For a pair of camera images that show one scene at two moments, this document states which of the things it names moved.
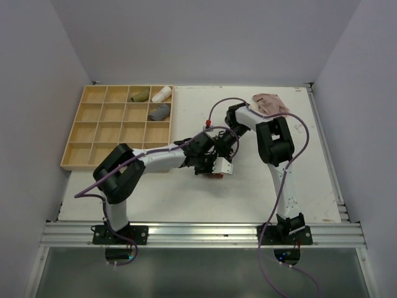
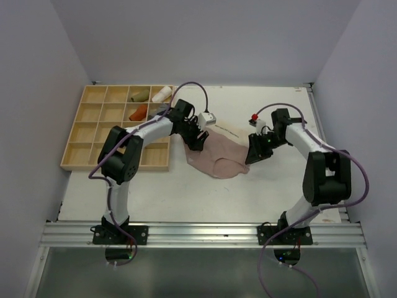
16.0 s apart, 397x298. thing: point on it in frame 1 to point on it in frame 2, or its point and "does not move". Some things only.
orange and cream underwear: x=216 y=176 to x=140 y=113
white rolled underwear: x=162 y=94 does not move
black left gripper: x=211 y=158 to x=194 y=143
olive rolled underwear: x=141 y=97 does not move
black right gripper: x=223 y=148 to x=256 y=152
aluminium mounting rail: x=325 y=234 does not move
